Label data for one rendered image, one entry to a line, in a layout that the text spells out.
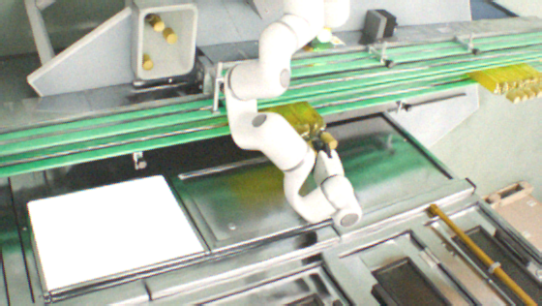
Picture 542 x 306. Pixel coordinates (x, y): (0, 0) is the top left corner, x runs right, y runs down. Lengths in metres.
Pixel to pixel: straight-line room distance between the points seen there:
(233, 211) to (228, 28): 0.58
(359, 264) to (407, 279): 0.14
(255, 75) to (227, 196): 0.52
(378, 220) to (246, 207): 0.39
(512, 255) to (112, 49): 1.36
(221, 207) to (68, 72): 0.59
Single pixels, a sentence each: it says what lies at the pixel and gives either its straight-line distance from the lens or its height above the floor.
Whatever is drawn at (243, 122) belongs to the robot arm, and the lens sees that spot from 1.21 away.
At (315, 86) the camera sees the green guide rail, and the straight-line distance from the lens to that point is 1.76.
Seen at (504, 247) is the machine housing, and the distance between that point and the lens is 1.77.
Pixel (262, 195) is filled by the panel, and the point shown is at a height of 1.16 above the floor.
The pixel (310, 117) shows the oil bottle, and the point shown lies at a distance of 1.66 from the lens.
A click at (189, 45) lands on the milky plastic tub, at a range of 1.61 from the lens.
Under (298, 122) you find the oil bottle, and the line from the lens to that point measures 1.64.
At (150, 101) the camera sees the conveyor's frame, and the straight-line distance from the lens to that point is 1.60.
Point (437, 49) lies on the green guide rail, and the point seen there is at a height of 0.93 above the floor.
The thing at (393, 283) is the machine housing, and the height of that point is 1.57.
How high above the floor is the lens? 2.14
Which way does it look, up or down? 44 degrees down
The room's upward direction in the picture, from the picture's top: 138 degrees clockwise
